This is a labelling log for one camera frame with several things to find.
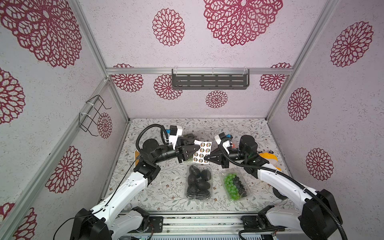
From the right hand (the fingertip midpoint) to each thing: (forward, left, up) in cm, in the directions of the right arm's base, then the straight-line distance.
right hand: (205, 158), depth 66 cm
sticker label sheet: (+1, 0, +4) cm, 5 cm away
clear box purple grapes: (+28, +8, -20) cm, 35 cm away
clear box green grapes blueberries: (-3, -18, -23) cm, 29 cm away
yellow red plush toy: (+12, -41, -21) cm, 48 cm away
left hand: (+3, +3, +6) cm, 7 cm away
